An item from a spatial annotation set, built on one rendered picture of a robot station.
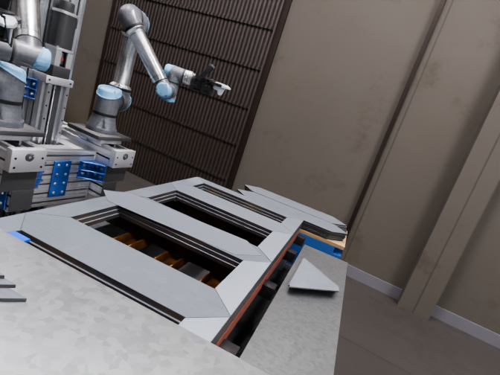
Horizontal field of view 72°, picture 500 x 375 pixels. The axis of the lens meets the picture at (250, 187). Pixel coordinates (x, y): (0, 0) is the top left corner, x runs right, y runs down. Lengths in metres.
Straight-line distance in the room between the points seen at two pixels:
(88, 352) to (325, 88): 3.68
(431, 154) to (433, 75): 0.75
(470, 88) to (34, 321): 3.76
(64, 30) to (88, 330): 1.45
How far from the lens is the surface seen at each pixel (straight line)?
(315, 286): 1.52
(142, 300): 0.99
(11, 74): 1.60
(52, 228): 1.24
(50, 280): 0.65
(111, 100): 1.91
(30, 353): 0.53
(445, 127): 3.85
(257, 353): 1.11
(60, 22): 1.82
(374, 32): 4.03
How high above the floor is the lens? 1.41
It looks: 13 degrees down
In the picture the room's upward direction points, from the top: 19 degrees clockwise
